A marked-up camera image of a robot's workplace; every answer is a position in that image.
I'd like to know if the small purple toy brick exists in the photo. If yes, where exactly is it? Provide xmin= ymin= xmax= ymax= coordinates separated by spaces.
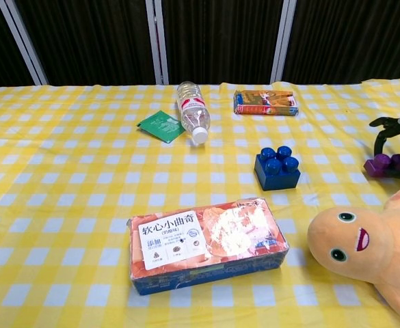
xmin=363 ymin=153 xmax=400 ymax=178

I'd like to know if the orange plush dinosaur toy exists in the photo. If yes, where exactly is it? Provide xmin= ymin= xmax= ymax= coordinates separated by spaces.
xmin=307 ymin=187 xmax=400 ymax=324

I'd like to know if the large blue toy brick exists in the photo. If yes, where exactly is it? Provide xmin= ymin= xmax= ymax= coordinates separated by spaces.
xmin=253 ymin=146 xmax=302 ymax=191

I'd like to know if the small orange snack box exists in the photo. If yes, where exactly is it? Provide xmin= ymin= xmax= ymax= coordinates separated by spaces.
xmin=233 ymin=90 xmax=299 ymax=116

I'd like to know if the black folding partition screen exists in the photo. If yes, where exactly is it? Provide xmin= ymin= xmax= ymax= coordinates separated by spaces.
xmin=0 ymin=0 xmax=400 ymax=90

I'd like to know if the clear plastic water bottle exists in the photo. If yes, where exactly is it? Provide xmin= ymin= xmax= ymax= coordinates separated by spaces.
xmin=176 ymin=81 xmax=211 ymax=145

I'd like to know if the pink cookie box white label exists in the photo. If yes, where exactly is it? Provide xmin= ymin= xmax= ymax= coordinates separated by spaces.
xmin=126 ymin=197 xmax=290 ymax=297

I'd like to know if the green foil packet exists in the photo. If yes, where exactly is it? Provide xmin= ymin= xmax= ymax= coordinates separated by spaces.
xmin=136 ymin=110 xmax=186 ymax=144

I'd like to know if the yellow white checkered tablecloth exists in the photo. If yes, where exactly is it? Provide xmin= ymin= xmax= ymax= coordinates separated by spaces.
xmin=0 ymin=77 xmax=400 ymax=328

